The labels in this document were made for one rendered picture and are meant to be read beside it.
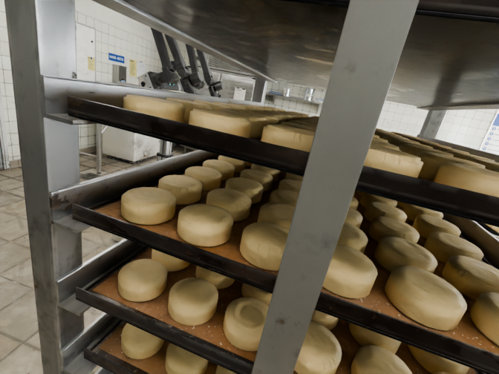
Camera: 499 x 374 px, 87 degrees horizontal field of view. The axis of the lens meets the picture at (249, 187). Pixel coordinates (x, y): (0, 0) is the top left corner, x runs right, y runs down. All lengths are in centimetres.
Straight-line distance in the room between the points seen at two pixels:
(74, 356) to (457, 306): 37
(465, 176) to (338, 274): 10
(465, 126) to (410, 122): 97
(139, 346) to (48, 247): 15
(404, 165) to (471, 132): 649
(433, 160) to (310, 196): 12
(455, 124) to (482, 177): 634
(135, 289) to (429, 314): 25
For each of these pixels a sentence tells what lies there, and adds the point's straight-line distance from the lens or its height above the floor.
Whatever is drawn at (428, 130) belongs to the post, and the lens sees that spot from 79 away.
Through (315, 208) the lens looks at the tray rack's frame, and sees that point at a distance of 16.
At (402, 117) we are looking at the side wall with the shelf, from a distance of 621.
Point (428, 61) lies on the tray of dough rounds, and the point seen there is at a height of 149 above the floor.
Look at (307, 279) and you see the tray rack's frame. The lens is 19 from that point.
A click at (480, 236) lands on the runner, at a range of 45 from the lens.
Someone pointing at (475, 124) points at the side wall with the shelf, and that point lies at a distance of 668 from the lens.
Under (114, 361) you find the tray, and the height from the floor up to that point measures 113.
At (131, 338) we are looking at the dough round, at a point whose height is 115.
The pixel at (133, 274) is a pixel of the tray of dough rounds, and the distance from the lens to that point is 32.
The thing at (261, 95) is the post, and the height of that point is 145.
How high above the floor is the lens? 144
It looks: 19 degrees down
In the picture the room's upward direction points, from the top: 11 degrees clockwise
